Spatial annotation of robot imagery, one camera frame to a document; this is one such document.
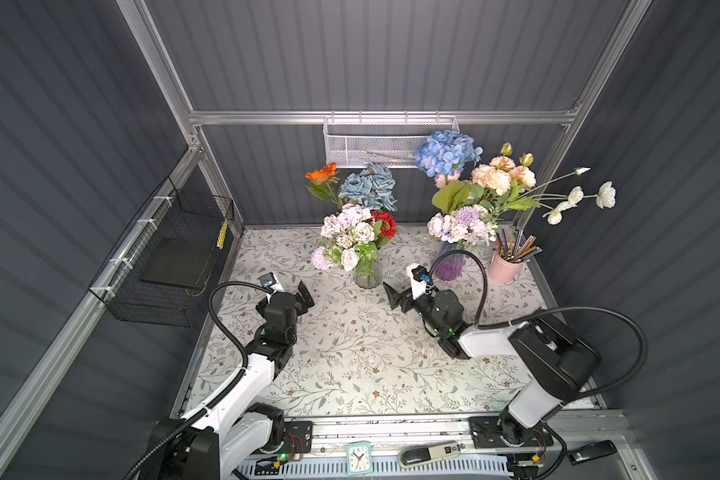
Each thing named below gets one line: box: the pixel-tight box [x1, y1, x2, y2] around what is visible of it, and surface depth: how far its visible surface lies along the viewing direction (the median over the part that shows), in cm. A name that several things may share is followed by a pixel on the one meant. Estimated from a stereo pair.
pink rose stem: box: [434, 170, 461, 189], surface depth 85 cm
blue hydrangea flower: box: [414, 130, 484, 177], surface depth 76 cm
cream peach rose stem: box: [509, 153, 537, 190], surface depth 80 cm
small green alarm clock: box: [346, 440, 373, 477], surface depth 71 cm
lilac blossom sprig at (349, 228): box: [320, 203, 375, 271], surface depth 78 cm
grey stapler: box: [397, 441, 461, 469], surface depth 70 cm
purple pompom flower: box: [311, 246, 332, 270], surface depth 80 cm
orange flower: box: [305, 163, 340, 208], surface depth 80 cm
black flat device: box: [567, 439, 618, 466], surface depth 70 cm
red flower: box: [370, 211, 397, 240], surface depth 84 cm
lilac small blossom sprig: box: [427, 205, 498, 246], surface depth 83 cm
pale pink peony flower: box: [471, 156, 516, 196], surface depth 83 cm
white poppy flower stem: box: [522, 167, 617, 225], surface depth 71 cm
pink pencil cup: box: [488, 251, 524, 284], surface depth 101 cm
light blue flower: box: [338, 163, 398, 212], surface depth 82 cm
